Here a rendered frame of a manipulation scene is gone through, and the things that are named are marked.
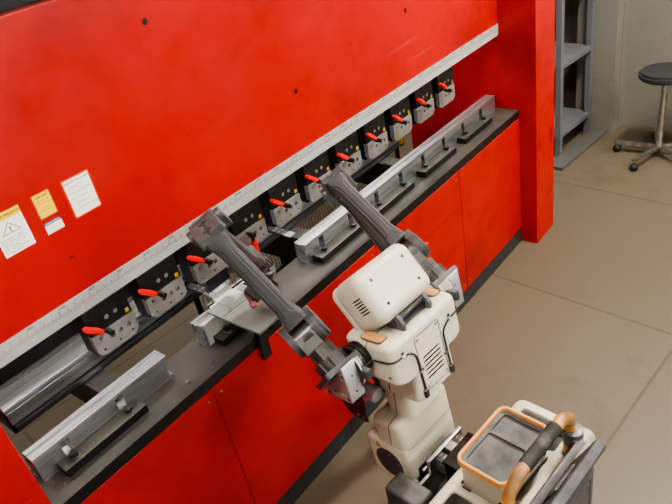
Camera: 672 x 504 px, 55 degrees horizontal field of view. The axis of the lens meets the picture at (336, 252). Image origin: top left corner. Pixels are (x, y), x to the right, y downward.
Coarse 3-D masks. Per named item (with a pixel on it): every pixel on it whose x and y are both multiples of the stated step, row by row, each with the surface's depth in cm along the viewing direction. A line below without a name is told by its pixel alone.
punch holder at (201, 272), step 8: (184, 248) 210; (192, 248) 212; (176, 256) 216; (184, 256) 213; (200, 256) 215; (208, 256) 218; (216, 256) 220; (184, 264) 216; (192, 264) 213; (200, 264) 215; (208, 264) 220; (216, 264) 221; (224, 264) 224; (184, 272) 220; (192, 272) 215; (200, 272) 216; (208, 272) 219; (216, 272) 222; (192, 280) 219; (200, 280) 217
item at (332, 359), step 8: (328, 344) 162; (320, 352) 161; (328, 352) 161; (336, 352) 161; (344, 352) 164; (352, 352) 162; (312, 360) 163; (320, 360) 161; (328, 360) 160; (336, 360) 160; (344, 360) 160; (320, 368) 161; (328, 368) 159; (336, 368) 158; (328, 376) 157; (320, 384) 160
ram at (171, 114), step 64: (64, 0) 161; (128, 0) 175; (192, 0) 191; (256, 0) 210; (320, 0) 233; (384, 0) 262; (448, 0) 300; (0, 64) 153; (64, 64) 165; (128, 64) 179; (192, 64) 196; (256, 64) 216; (320, 64) 241; (384, 64) 272; (448, 64) 312; (0, 128) 156; (64, 128) 169; (128, 128) 183; (192, 128) 201; (256, 128) 222; (320, 128) 249; (0, 192) 160; (64, 192) 173; (128, 192) 188; (192, 192) 207; (256, 192) 229; (0, 256) 163; (64, 256) 177; (128, 256) 193; (0, 320) 167; (64, 320) 181
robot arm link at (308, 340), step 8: (304, 320) 166; (296, 328) 166; (304, 328) 164; (296, 336) 164; (304, 336) 164; (312, 336) 163; (304, 344) 162; (312, 344) 162; (320, 344) 162; (304, 352) 162; (312, 352) 162
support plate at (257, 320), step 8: (240, 288) 234; (216, 304) 229; (240, 304) 226; (248, 304) 225; (264, 304) 223; (208, 312) 225; (216, 312) 224; (224, 312) 224; (232, 312) 223; (240, 312) 222; (248, 312) 221; (256, 312) 220; (264, 312) 219; (272, 312) 219; (224, 320) 221; (232, 320) 219; (240, 320) 218; (248, 320) 217; (256, 320) 216; (264, 320) 216; (272, 320) 215; (248, 328) 213; (256, 328) 213; (264, 328) 212
